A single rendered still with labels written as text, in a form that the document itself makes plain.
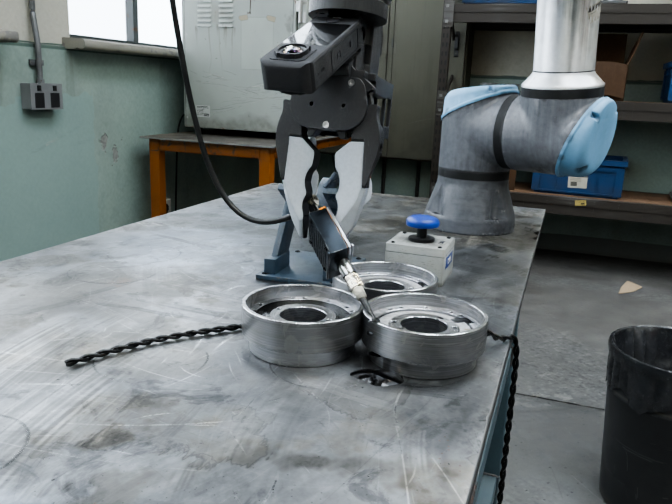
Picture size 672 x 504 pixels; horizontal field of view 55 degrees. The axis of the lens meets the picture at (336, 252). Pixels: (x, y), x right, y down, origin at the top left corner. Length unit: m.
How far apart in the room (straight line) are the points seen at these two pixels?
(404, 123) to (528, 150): 3.45
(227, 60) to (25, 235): 1.11
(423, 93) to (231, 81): 1.77
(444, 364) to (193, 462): 0.21
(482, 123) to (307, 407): 0.66
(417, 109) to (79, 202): 2.44
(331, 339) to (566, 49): 0.61
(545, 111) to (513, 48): 3.59
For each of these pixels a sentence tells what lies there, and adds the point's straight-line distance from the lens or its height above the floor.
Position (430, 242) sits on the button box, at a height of 0.85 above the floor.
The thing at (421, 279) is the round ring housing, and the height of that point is 0.83.
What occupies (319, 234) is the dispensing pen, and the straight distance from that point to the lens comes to 0.57.
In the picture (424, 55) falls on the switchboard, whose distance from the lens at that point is 4.41.
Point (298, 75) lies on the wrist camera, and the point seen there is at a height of 1.03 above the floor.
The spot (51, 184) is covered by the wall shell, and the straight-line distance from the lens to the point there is 2.62.
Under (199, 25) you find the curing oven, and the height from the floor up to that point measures 1.25.
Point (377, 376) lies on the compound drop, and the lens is 0.52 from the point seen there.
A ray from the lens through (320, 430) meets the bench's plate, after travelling 0.45.
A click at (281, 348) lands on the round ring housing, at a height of 0.82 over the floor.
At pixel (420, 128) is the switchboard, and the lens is 4.41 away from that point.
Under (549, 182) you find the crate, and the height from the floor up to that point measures 0.51.
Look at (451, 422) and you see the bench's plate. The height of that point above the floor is 0.80.
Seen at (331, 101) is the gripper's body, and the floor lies 1.01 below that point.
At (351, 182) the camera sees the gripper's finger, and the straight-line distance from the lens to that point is 0.58.
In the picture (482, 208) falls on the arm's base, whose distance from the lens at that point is 1.06.
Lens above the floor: 1.02
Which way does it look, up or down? 14 degrees down
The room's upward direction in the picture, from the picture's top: 2 degrees clockwise
